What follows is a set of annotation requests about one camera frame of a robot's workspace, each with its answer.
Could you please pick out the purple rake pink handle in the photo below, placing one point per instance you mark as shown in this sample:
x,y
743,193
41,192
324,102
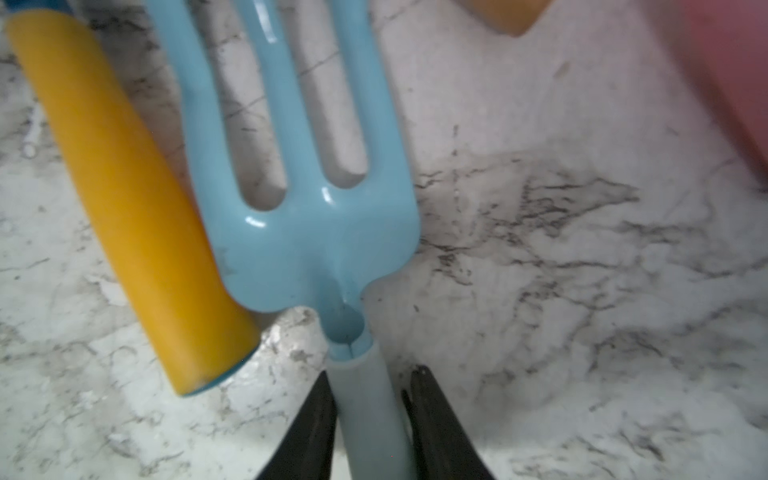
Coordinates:
x,y
720,49

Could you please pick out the blue rake yellow handle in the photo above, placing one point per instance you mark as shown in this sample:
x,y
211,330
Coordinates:
x,y
145,221

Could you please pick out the light blue fork white handle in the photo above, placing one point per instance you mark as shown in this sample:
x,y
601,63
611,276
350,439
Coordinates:
x,y
323,245

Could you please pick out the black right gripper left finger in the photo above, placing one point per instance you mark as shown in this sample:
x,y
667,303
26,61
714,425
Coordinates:
x,y
306,451

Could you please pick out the wooden handle green rake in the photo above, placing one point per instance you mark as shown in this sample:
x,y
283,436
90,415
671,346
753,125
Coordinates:
x,y
509,17

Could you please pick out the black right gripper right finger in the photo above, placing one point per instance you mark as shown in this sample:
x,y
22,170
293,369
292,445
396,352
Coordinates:
x,y
442,448

